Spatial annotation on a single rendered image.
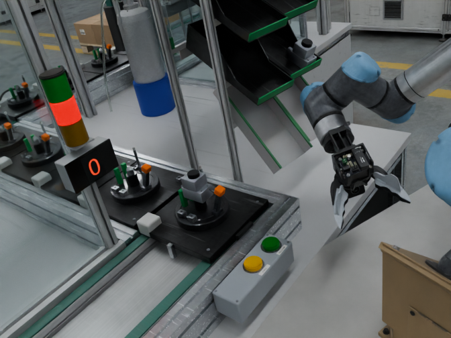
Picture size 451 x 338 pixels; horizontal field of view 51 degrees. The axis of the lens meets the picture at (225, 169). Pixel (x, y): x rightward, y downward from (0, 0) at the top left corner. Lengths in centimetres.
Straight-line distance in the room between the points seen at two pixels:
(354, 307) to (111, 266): 56
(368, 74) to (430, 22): 406
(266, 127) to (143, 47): 82
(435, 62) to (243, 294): 63
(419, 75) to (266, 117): 43
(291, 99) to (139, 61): 78
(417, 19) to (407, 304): 440
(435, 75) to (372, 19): 422
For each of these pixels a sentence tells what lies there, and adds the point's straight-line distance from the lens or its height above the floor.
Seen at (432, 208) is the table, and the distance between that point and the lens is 134.
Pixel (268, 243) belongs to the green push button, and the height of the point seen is 97.
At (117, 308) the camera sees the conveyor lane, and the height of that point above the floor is 92.
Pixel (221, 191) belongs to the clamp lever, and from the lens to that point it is 109.
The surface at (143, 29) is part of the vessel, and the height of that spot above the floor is 123.
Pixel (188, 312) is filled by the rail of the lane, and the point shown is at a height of 96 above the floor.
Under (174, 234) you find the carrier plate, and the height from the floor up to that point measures 97.
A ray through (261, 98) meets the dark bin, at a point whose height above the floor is 121.
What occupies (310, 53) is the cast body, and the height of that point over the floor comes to 124.
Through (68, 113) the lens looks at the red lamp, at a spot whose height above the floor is 133.
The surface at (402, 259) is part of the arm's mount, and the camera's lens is 84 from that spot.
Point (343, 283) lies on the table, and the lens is 113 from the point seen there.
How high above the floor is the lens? 167
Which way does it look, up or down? 31 degrees down
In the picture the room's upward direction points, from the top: 12 degrees counter-clockwise
